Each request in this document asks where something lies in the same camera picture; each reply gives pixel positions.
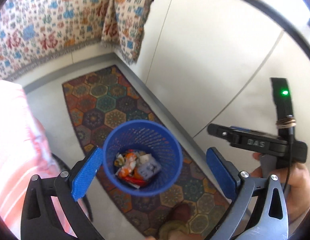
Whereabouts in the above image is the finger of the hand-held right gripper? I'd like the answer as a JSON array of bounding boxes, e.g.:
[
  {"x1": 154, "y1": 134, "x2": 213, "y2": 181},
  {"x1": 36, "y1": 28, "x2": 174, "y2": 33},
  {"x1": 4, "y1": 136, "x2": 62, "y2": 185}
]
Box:
[
  {"x1": 230, "y1": 126, "x2": 280, "y2": 137},
  {"x1": 207, "y1": 124, "x2": 279, "y2": 141}
]

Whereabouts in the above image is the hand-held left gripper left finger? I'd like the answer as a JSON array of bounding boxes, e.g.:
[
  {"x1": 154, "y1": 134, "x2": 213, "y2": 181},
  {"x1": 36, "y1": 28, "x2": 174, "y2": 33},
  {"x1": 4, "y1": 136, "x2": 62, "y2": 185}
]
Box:
[{"x1": 21, "y1": 146, "x2": 104, "y2": 240}]

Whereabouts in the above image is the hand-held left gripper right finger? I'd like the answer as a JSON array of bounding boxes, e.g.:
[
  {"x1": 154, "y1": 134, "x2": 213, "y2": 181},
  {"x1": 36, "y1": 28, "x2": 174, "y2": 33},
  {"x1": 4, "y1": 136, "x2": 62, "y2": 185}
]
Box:
[{"x1": 206, "y1": 147, "x2": 289, "y2": 240}]

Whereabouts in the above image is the blue plastic mesh wastebasket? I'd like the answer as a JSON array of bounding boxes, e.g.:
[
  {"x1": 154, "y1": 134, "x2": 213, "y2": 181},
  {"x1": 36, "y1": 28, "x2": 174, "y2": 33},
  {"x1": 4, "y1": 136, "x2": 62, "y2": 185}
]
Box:
[{"x1": 103, "y1": 119, "x2": 183, "y2": 197}]

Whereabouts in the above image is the white green milk carton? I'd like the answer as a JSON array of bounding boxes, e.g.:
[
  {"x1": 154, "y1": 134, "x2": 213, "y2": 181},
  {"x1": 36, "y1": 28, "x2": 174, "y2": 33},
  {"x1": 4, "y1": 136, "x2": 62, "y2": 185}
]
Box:
[{"x1": 133, "y1": 159, "x2": 162, "y2": 180}]

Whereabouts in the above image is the person's right hand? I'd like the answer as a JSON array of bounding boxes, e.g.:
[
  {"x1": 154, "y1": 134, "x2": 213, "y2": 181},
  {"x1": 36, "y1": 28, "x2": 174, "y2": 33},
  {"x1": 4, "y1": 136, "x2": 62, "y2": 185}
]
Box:
[{"x1": 251, "y1": 152, "x2": 310, "y2": 223}]

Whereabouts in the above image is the person's foot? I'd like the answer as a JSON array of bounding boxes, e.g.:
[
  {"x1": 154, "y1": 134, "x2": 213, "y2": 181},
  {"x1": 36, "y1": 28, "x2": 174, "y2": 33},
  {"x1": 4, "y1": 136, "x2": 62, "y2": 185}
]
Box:
[{"x1": 159, "y1": 202, "x2": 203, "y2": 240}]

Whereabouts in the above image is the hexagon patterned floor rug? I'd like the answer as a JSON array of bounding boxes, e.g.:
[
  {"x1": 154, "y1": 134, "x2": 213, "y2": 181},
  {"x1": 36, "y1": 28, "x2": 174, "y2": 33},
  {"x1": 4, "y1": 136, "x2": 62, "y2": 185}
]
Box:
[{"x1": 62, "y1": 65, "x2": 230, "y2": 239}]

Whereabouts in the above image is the white kitchen cabinet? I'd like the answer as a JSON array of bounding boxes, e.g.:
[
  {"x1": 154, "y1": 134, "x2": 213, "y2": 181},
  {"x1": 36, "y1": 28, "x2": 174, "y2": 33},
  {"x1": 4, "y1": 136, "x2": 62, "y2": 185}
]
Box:
[{"x1": 112, "y1": 0, "x2": 310, "y2": 155}]

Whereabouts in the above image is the round table striped pink tablecloth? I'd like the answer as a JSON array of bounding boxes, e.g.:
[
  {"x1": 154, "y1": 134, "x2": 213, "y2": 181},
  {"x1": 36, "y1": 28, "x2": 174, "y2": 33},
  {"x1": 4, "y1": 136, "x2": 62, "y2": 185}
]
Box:
[{"x1": 0, "y1": 79, "x2": 93, "y2": 240}]

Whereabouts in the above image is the small printed patterned cloth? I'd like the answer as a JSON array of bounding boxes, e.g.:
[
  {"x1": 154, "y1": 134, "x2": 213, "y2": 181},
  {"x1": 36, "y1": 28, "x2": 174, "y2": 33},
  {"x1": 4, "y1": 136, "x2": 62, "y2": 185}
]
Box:
[{"x1": 101, "y1": 0, "x2": 160, "y2": 65}]

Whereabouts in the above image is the large printed patterned cloth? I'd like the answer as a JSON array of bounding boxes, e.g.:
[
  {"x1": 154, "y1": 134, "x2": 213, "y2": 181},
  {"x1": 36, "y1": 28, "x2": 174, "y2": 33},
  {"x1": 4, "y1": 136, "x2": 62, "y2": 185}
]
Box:
[{"x1": 0, "y1": 0, "x2": 115, "y2": 82}]

